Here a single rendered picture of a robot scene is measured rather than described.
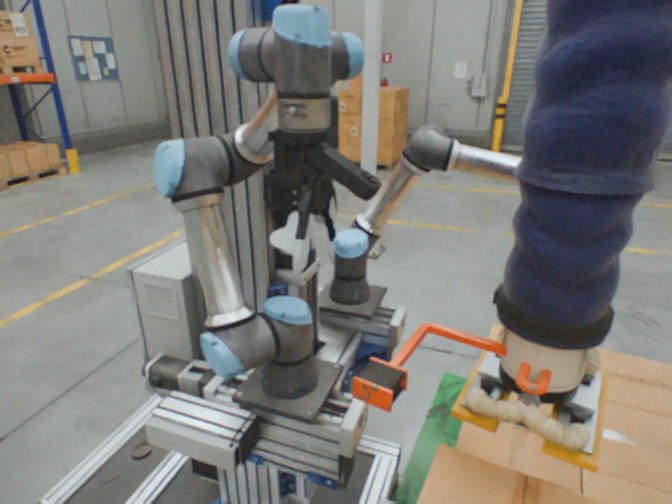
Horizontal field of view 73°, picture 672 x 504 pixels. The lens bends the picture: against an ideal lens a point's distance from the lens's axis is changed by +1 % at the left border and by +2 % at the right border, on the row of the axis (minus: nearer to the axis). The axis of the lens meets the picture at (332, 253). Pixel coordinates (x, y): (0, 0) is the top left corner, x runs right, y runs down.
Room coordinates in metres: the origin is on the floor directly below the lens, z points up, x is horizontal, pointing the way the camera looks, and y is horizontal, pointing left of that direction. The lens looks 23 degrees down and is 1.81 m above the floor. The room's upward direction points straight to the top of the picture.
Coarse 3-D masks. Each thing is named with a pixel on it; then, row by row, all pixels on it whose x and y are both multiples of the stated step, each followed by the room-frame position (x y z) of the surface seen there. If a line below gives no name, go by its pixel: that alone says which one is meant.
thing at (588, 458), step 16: (592, 384) 0.87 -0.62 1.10; (560, 416) 0.77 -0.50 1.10; (576, 416) 0.74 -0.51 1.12; (592, 416) 0.77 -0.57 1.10; (592, 432) 0.72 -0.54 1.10; (544, 448) 0.69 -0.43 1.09; (560, 448) 0.68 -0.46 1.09; (592, 448) 0.68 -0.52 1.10; (576, 464) 0.66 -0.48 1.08; (592, 464) 0.64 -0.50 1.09
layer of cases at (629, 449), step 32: (608, 352) 1.78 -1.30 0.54; (608, 384) 1.55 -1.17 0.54; (640, 384) 1.55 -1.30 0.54; (608, 416) 1.36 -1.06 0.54; (640, 416) 1.36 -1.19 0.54; (480, 448) 1.20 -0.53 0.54; (512, 448) 1.20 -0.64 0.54; (608, 448) 1.20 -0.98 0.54; (640, 448) 1.20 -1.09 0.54; (544, 480) 1.07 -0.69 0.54; (576, 480) 1.07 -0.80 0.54; (608, 480) 1.07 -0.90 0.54; (640, 480) 1.07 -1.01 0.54
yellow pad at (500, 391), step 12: (480, 360) 0.97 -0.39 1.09; (468, 384) 0.88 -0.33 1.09; (480, 384) 0.85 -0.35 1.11; (492, 384) 0.84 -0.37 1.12; (504, 384) 0.87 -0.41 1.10; (492, 396) 0.83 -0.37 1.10; (504, 396) 0.83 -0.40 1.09; (456, 408) 0.79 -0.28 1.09; (468, 408) 0.79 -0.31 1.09; (468, 420) 0.77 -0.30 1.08; (480, 420) 0.76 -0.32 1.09; (492, 420) 0.76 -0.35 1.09; (492, 432) 0.74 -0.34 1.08
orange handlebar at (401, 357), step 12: (432, 324) 0.95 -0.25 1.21; (420, 336) 0.90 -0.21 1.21; (444, 336) 0.93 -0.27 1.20; (456, 336) 0.91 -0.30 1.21; (468, 336) 0.90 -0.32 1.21; (408, 348) 0.85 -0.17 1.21; (480, 348) 0.88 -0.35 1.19; (492, 348) 0.87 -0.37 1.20; (504, 348) 0.85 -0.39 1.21; (396, 360) 0.81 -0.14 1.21; (528, 372) 0.77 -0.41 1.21; (528, 384) 0.73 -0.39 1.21; (540, 384) 0.73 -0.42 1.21
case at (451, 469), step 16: (448, 448) 0.82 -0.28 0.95; (432, 464) 0.77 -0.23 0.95; (448, 464) 0.77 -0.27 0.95; (464, 464) 0.77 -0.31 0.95; (480, 464) 0.77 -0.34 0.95; (496, 464) 0.77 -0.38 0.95; (432, 480) 0.73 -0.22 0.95; (448, 480) 0.73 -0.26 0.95; (464, 480) 0.73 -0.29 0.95; (480, 480) 0.73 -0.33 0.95; (496, 480) 0.73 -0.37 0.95; (512, 480) 0.73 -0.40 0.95; (528, 480) 0.73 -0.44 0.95; (432, 496) 0.69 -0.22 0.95; (448, 496) 0.69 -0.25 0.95; (464, 496) 0.69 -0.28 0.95; (480, 496) 0.69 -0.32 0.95; (496, 496) 0.69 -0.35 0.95; (512, 496) 0.69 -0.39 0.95; (528, 496) 0.69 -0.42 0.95; (544, 496) 0.69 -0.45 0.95; (560, 496) 0.69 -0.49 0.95; (576, 496) 0.69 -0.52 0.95
